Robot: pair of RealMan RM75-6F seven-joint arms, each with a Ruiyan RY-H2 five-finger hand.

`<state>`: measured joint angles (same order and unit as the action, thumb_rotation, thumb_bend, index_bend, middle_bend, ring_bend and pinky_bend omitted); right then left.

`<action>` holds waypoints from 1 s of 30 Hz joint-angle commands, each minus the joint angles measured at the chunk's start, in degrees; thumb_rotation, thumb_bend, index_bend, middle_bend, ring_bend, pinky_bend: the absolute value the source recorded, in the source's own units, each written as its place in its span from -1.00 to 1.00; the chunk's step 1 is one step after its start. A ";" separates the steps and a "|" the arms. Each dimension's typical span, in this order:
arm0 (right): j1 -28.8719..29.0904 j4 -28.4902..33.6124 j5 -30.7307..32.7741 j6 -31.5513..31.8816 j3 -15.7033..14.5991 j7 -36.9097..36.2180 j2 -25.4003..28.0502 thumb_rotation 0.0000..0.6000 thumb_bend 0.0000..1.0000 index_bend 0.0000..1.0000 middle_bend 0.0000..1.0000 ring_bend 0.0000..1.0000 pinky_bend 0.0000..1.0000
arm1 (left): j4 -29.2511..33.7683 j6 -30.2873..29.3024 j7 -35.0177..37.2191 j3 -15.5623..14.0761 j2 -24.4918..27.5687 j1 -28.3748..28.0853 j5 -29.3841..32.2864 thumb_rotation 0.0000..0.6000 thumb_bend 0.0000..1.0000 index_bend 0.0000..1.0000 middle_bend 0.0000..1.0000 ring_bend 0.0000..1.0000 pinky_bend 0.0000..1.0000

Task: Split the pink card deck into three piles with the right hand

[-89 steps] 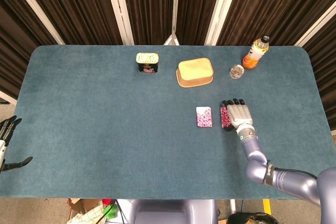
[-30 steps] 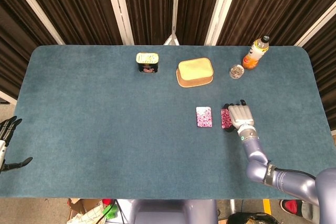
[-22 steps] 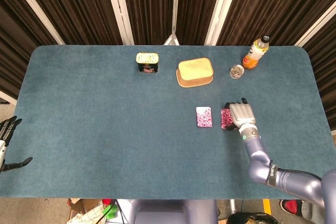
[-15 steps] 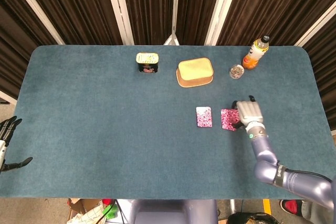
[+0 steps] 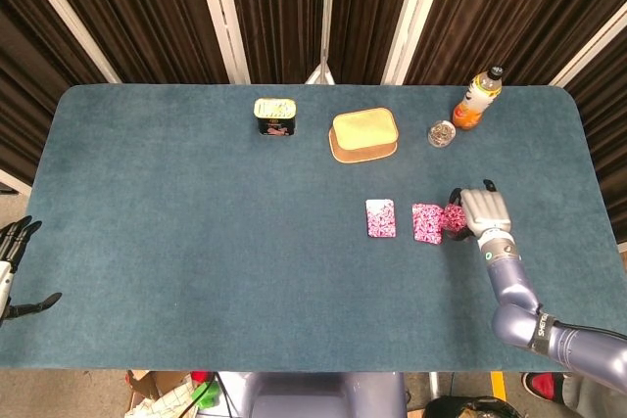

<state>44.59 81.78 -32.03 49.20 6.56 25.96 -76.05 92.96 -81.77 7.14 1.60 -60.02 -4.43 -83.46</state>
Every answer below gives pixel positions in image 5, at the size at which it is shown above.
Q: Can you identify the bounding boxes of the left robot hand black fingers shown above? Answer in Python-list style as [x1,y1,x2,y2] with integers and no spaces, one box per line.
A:
[0,214,63,324]

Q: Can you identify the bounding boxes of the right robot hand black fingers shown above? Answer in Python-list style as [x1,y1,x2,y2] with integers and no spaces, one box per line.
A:
[443,179,514,244]

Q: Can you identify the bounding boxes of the small clear glass jar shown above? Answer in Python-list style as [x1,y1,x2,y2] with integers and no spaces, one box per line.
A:
[427,118,458,149]

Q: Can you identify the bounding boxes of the orange drink bottle black cap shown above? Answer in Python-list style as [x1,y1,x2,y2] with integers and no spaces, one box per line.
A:
[451,64,506,131]

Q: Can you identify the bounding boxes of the dark brown curtain panel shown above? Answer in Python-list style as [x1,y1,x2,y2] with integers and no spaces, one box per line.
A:
[562,40,627,244]
[36,0,231,85]
[404,0,627,87]
[330,0,423,86]
[222,0,328,85]
[0,0,117,185]

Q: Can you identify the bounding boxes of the yellow sponge block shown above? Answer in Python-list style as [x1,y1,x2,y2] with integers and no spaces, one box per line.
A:
[327,107,399,163]

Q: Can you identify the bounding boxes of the red and black shoe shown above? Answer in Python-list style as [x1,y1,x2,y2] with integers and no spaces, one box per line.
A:
[521,371,565,404]

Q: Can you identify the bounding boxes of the blue felt table cover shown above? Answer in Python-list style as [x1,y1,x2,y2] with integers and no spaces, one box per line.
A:
[0,83,627,374]

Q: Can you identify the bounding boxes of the cardboard box with paper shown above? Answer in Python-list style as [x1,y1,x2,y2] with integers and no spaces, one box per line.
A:
[124,369,198,418]

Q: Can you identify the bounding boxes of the black tin can yellow lid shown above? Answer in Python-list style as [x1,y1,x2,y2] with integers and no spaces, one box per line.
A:
[253,97,298,138]

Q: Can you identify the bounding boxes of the green plastic object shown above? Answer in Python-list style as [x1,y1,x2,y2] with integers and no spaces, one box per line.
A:
[192,381,219,409]

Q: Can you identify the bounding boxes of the lavender robot torso base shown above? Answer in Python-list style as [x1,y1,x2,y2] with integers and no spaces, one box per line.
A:
[242,371,408,418]

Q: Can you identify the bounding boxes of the thin white stand pole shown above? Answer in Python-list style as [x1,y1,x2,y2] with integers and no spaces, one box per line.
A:
[305,0,338,86]

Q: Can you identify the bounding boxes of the black strap with white letters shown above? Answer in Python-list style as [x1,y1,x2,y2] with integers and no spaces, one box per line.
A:
[531,315,556,355]

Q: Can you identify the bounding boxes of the white frame post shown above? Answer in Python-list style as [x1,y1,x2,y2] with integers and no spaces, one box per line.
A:
[380,0,453,86]
[548,11,627,89]
[9,0,121,84]
[192,0,252,85]

